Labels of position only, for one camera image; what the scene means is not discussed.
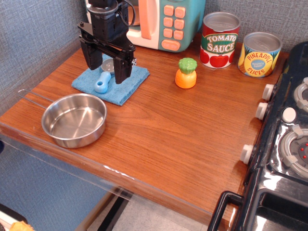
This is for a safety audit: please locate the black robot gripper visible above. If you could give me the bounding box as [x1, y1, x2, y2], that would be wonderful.
[78, 5, 136, 84]

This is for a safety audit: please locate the stainless steel pan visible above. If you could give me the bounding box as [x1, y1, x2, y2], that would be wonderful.
[18, 89, 107, 148]

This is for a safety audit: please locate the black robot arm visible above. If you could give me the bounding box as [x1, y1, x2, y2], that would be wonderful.
[78, 0, 136, 84]

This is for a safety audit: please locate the blue grey measuring spoon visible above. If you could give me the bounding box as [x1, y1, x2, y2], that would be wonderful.
[94, 58, 115, 94]

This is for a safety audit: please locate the blue folded cloth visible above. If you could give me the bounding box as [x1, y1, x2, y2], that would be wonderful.
[71, 53, 150, 106]

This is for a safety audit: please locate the orange toy carrot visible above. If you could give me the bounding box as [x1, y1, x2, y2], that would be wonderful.
[175, 58, 197, 89]

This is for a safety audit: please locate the tomato sauce can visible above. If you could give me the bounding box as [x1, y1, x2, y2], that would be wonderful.
[199, 12, 241, 69]

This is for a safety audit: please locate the clear acrylic table guard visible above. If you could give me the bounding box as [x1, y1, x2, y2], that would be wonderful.
[0, 122, 240, 223]

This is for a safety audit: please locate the pineapple slices can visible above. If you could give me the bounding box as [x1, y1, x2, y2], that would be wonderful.
[238, 32, 282, 78]

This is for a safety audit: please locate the white stove knob middle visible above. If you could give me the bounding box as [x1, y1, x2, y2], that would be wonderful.
[255, 103, 268, 120]

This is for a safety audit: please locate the white stove knob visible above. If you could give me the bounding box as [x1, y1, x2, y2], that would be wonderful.
[255, 103, 268, 120]
[262, 84, 275, 101]
[240, 144, 254, 165]

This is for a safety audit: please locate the white stove knob top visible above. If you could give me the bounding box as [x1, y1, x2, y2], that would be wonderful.
[262, 84, 275, 101]

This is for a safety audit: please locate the white stove knob bottom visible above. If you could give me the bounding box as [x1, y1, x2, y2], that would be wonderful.
[240, 144, 254, 165]

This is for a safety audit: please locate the black toy stove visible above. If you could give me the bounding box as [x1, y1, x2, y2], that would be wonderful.
[235, 42, 308, 231]

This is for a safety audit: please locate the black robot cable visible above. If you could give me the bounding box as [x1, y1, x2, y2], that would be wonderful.
[116, 0, 136, 27]

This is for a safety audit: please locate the black oven door handle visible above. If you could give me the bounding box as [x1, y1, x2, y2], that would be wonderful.
[207, 191, 244, 231]

